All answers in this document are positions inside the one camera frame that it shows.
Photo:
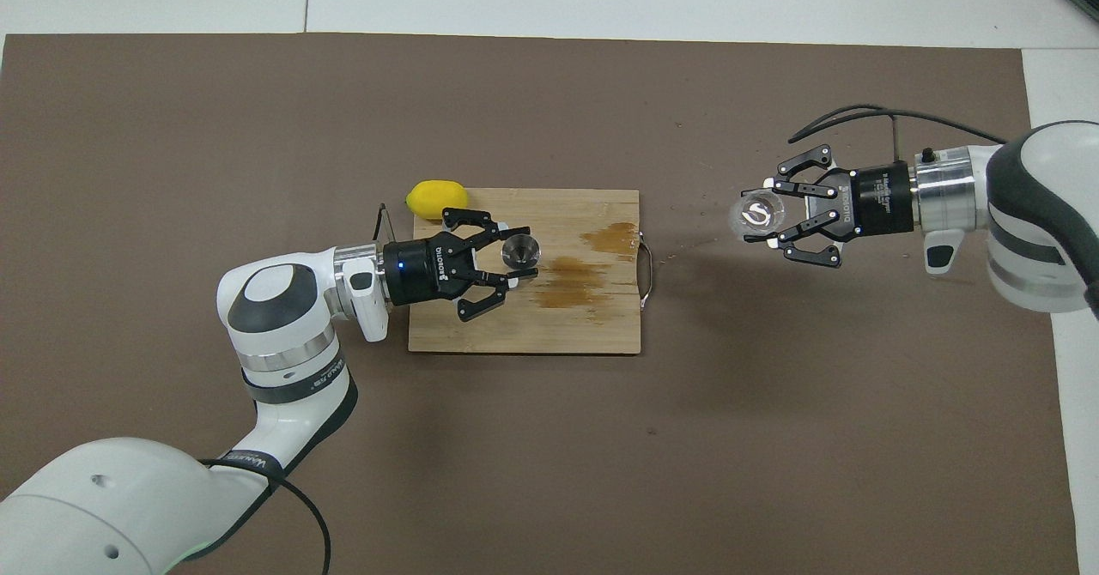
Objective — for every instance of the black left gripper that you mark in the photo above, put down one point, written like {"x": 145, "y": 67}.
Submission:
{"x": 416, "y": 270}

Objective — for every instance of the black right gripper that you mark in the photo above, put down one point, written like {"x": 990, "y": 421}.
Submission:
{"x": 876, "y": 202}

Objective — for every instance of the steel double jigger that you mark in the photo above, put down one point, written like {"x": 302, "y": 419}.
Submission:
{"x": 520, "y": 251}

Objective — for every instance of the small clear glass cup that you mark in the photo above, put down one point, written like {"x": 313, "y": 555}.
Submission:
{"x": 755, "y": 213}

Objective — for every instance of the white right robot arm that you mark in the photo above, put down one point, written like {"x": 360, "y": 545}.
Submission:
{"x": 1047, "y": 214}

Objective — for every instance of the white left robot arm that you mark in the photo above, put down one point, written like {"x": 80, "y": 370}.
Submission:
{"x": 275, "y": 300}

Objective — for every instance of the yellow lemon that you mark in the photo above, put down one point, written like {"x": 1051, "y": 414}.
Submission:
{"x": 437, "y": 199}

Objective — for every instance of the wooden cutting board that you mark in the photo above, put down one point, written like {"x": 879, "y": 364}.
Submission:
{"x": 532, "y": 326}

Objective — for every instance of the brown table mat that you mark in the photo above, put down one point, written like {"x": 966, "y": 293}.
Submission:
{"x": 687, "y": 472}

